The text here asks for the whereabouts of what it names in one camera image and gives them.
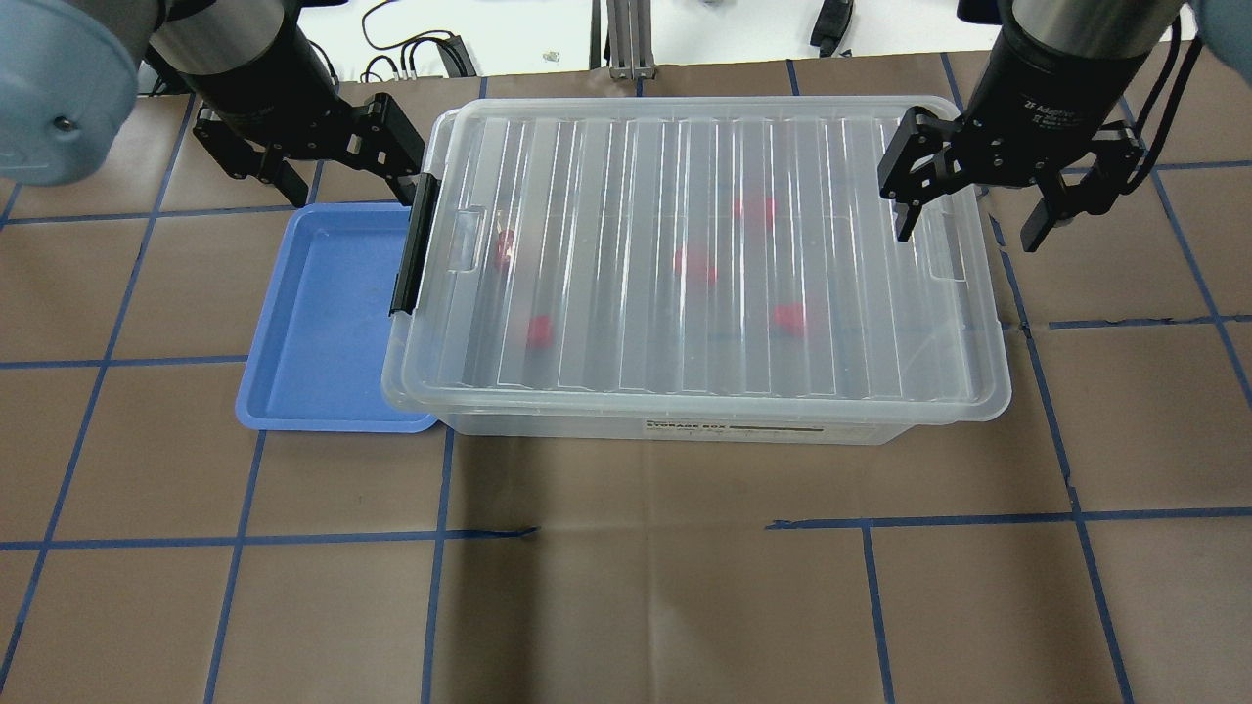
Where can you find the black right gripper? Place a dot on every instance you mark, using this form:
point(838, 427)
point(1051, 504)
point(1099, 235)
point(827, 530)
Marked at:
point(1051, 96)

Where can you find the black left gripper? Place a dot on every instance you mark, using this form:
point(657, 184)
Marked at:
point(256, 95)

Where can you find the red block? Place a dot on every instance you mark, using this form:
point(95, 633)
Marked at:
point(504, 251)
point(755, 212)
point(540, 332)
point(693, 266)
point(789, 320)

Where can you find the clear plastic box lid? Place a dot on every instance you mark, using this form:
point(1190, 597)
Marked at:
point(694, 254)

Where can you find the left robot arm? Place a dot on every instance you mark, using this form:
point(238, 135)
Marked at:
point(70, 78)

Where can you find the blue plastic tray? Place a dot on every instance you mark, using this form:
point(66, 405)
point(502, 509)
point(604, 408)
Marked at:
point(319, 343)

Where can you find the clear plastic storage box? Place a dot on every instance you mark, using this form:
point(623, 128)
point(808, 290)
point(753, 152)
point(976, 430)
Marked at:
point(685, 420)

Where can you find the black device on bench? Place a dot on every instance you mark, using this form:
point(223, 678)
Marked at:
point(830, 26)

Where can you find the black box latch handle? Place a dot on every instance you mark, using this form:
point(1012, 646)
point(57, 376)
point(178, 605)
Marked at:
point(407, 284)

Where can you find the aluminium frame post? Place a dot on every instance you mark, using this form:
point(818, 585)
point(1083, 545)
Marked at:
point(629, 40)

